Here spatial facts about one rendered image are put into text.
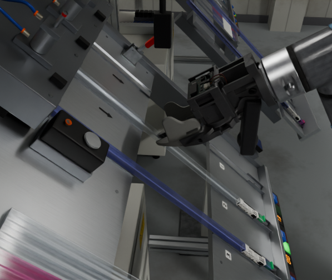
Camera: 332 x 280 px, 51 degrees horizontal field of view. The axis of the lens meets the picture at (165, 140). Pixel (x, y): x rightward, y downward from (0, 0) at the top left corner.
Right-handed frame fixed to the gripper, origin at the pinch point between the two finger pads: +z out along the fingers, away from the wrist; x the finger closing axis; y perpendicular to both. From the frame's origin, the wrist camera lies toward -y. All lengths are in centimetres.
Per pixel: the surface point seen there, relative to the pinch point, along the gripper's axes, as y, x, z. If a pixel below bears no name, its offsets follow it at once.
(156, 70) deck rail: 4.9, -19.2, 1.1
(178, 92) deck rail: -2.0, -19.0, -0.3
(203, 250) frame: -61, -21, 25
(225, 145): -19.2, -16.8, -3.5
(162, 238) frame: -52, -23, 36
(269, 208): -31.5, -4.9, -7.7
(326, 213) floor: -120, -67, -11
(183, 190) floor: -83, -76, 48
